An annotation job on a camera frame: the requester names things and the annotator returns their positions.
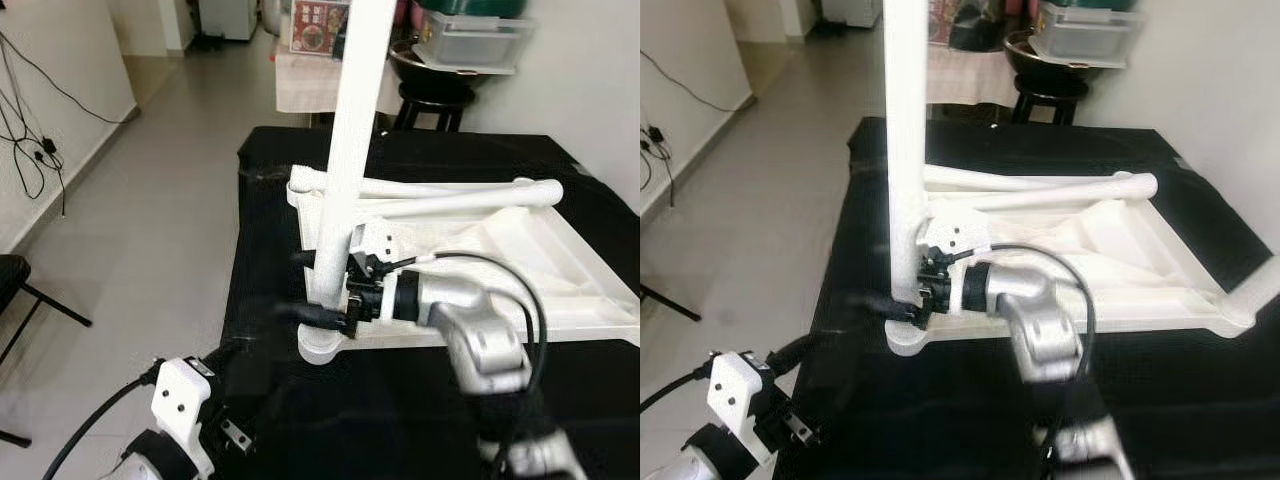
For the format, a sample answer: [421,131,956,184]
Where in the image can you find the black tablecloth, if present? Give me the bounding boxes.
[222,125,641,480]
[775,115,1280,480]

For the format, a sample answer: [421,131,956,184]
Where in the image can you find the green lidded container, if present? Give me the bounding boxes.
[420,0,531,19]

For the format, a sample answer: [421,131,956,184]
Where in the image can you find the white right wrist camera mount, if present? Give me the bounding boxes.
[918,215,991,261]
[350,220,401,266]

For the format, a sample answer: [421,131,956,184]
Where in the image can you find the clear plastic storage box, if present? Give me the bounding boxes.
[1030,0,1146,69]
[415,10,536,73]

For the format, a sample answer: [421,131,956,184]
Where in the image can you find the black wall cable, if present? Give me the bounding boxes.
[640,50,753,113]
[0,30,136,126]

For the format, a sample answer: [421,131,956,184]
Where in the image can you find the pale patterned cloth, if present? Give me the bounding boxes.
[275,45,401,114]
[925,40,1021,106]

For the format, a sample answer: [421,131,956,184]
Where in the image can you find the grey cabinet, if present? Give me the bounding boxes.
[820,0,883,29]
[195,0,261,41]

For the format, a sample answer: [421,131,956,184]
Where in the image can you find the black plastic bag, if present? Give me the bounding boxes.
[945,0,1006,53]

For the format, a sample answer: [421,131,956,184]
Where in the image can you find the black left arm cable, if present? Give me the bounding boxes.
[640,360,716,413]
[42,365,166,480]

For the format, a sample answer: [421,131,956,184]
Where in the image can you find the black cable with plug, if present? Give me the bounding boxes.
[0,60,69,216]
[640,125,676,206]

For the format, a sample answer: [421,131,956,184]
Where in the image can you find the white plastic table top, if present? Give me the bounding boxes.
[287,165,641,369]
[885,165,1280,356]

